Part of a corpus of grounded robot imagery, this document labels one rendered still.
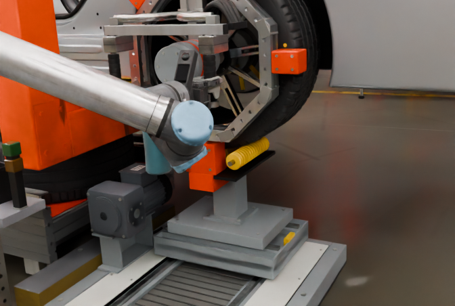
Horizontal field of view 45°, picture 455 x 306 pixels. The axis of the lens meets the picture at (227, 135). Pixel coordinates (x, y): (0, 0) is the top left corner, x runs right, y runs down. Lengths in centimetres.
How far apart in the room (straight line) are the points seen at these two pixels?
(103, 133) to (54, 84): 98
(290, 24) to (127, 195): 80
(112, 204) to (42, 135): 33
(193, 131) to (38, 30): 90
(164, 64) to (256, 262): 76
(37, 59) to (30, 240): 115
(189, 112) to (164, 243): 108
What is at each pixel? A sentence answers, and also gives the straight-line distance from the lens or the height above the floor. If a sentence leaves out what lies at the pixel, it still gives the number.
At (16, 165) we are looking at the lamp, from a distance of 176.
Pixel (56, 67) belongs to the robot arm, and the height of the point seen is 94.
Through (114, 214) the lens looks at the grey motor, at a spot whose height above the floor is 33.
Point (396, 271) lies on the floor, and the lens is 226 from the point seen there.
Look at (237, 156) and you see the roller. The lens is 184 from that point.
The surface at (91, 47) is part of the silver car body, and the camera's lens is 234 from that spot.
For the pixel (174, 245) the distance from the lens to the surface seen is 213.
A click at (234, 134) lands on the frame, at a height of 61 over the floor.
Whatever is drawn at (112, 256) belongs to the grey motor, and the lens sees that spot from 214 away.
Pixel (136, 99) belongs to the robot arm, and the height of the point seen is 86.
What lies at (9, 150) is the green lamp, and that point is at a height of 64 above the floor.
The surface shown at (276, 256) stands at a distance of 197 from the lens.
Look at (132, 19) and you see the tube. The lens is 172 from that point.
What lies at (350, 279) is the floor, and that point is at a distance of 219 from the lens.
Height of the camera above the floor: 107
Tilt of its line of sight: 15 degrees down
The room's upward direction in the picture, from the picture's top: 3 degrees counter-clockwise
